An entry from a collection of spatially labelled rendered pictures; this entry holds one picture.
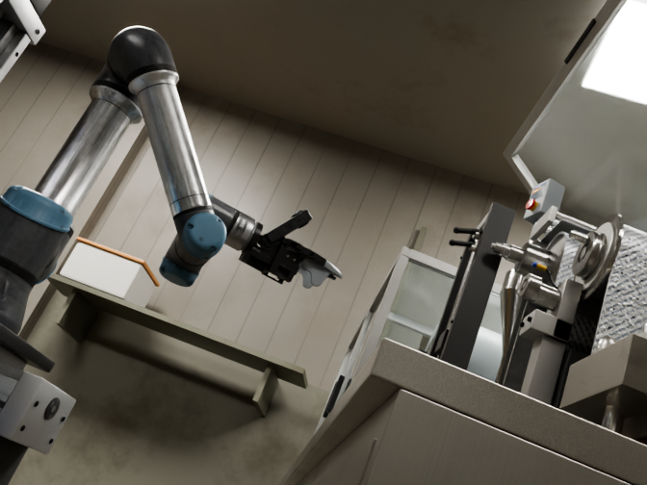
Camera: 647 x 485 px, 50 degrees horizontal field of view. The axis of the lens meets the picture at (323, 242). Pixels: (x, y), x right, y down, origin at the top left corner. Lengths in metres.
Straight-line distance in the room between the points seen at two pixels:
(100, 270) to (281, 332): 1.17
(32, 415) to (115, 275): 3.22
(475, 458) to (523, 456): 0.05
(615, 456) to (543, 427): 0.07
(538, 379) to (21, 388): 0.73
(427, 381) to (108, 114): 0.96
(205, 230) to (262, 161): 3.81
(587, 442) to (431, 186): 4.29
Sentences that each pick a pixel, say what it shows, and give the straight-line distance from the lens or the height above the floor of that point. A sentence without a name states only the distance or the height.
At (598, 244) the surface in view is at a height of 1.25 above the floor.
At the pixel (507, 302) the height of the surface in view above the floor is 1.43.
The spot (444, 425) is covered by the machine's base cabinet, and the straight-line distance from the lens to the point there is 0.67.
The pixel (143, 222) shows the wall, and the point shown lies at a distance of 4.96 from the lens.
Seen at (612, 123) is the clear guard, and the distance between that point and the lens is 1.89.
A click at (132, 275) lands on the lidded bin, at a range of 4.25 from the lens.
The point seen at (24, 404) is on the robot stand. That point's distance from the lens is 1.07.
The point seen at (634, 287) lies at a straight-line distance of 1.09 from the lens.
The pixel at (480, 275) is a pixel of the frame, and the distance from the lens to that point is 1.38.
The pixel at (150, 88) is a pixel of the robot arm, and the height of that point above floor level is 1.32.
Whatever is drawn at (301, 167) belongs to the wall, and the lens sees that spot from 4.98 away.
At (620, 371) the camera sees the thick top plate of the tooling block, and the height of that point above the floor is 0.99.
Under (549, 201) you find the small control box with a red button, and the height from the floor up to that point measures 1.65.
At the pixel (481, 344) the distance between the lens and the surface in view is 2.10.
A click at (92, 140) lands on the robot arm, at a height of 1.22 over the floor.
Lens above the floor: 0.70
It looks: 23 degrees up
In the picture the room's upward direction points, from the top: 23 degrees clockwise
